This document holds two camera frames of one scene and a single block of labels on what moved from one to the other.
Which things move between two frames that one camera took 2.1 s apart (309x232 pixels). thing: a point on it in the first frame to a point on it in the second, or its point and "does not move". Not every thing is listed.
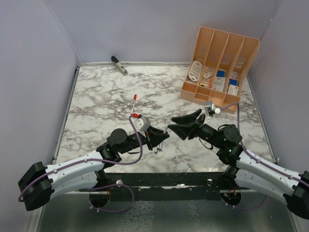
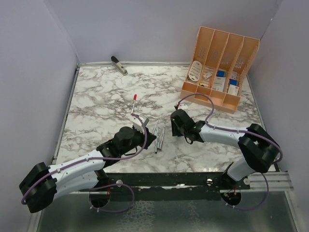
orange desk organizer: (217, 68) does not move
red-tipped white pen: (134, 98) does not move
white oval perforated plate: (195, 71) does not move
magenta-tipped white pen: (168, 123) to (160, 146)
